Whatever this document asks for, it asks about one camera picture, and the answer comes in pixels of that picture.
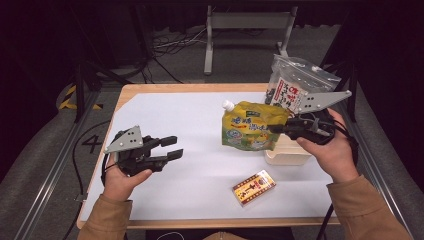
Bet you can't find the aluminium floor rail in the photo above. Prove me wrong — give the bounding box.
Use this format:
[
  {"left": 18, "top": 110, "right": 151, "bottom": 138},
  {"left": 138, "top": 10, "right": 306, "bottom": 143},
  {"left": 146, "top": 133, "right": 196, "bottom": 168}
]
[
  {"left": 333, "top": 90, "right": 416, "bottom": 240},
  {"left": 13, "top": 90, "right": 101, "bottom": 240}
]

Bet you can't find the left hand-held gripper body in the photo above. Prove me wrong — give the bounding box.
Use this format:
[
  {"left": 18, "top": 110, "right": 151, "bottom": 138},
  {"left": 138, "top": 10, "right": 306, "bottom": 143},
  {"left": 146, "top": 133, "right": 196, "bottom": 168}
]
[{"left": 103, "top": 125, "right": 168, "bottom": 178}]

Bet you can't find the right hand-held gripper cable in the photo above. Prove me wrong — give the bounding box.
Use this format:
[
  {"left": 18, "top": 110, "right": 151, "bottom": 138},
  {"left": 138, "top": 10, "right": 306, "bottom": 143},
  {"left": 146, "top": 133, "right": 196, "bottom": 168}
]
[{"left": 316, "top": 113, "right": 360, "bottom": 240}]

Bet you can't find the yellow black hazard tape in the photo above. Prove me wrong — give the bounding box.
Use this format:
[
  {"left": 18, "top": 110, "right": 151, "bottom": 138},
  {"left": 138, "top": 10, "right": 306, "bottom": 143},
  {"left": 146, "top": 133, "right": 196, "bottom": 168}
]
[{"left": 59, "top": 84, "right": 103, "bottom": 111}]

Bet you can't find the hand-held gripper cable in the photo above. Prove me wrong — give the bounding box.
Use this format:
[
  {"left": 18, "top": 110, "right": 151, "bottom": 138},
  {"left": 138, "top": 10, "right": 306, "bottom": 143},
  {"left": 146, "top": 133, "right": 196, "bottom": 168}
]
[
  {"left": 100, "top": 153, "right": 118, "bottom": 186},
  {"left": 316, "top": 113, "right": 360, "bottom": 240}
]

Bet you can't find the black floor cable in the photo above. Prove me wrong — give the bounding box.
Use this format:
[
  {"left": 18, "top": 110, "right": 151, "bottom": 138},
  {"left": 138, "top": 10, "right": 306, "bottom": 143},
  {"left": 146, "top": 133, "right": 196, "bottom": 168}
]
[{"left": 62, "top": 119, "right": 112, "bottom": 240}]

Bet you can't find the grey metal stand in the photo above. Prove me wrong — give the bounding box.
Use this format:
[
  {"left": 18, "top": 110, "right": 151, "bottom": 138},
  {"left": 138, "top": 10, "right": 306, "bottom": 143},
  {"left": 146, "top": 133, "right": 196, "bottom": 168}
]
[{"left": 203, "top": 4, "right": 299, "bottom": 76}]

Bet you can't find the left hand-held gripper cable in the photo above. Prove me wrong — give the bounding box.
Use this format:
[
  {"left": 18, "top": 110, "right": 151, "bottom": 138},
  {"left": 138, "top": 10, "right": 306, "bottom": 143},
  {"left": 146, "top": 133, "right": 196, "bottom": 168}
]
[{"left": 100, "top": 153, "right": 118, "bottom": 186}]

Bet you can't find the person's left hand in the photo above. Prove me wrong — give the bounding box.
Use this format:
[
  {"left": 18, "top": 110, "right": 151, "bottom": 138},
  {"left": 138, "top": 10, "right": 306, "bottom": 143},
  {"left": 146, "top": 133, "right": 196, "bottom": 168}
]
[{"left": 101, "top": 159, "right": 154, "bottom": 202}]

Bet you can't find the small red yellow box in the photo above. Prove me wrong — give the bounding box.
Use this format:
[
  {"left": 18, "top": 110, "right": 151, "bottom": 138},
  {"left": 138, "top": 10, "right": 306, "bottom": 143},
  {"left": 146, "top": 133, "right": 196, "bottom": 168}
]
[{"left": 231, "top": 169, "right": 277, "bottom": 208}]

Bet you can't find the thin white cable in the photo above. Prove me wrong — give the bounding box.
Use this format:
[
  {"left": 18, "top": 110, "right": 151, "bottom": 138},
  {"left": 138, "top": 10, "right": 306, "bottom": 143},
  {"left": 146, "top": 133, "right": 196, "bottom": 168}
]
[{"left": 155, "top": 231, "right": 185, "bottom": 240}]

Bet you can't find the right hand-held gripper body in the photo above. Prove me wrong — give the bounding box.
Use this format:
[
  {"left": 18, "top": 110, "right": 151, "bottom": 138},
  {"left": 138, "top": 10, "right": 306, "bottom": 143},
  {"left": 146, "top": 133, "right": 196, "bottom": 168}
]
[{"left": 283, "top": 89, "right": 353, "bottom": 146}]

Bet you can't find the yellow green spout pouch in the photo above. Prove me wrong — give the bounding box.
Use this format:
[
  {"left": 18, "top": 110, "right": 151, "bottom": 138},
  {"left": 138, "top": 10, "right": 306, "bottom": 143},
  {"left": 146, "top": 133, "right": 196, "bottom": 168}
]
[{"left": 221, "top": 99, "right": 291, "bottom": 152}]

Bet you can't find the clear bag of dried seaweed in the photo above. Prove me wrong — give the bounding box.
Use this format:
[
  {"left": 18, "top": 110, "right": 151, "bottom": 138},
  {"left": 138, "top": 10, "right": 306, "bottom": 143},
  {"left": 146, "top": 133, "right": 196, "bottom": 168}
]
[{"left": 264, "top": 54, "right": 343, "bottom": 116}]

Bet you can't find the white plastic container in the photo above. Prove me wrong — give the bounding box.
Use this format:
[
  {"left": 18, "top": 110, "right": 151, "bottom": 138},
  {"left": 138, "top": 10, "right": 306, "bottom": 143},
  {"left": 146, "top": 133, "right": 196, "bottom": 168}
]
[{"left": 263, "top": 133, "right": 313, "bottom": 167}]

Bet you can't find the white table mat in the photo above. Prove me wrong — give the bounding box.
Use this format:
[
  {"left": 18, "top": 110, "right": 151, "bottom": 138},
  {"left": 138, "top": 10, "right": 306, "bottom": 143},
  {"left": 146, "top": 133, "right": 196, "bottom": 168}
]
[{"left": 79, "top": 91, "right": 336, "bottom": 222}]

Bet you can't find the bundle of floor cables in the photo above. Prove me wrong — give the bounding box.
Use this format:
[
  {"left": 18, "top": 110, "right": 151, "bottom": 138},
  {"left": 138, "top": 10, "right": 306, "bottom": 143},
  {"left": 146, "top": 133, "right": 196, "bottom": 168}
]
[{"left": 151, "top": 26, "right": 208, "bottom": 58}]

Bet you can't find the person's right hand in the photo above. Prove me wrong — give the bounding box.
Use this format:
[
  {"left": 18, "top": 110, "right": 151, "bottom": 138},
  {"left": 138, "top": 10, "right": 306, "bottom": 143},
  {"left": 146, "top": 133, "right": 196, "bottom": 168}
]
[{"left": 295, "top": 108, "right": 360, "bottom": 184}]

